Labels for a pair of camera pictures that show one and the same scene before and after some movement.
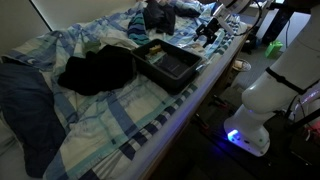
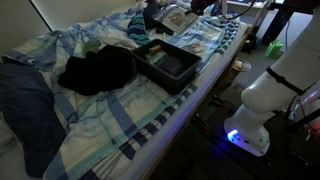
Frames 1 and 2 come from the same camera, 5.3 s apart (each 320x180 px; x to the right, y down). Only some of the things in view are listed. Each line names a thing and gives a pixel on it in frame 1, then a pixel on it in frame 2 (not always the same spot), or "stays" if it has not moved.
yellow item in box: x=155 y=49 stays
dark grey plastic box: x=167 y=66 stays
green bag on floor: x=273 y=49 stays
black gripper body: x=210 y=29 -> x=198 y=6
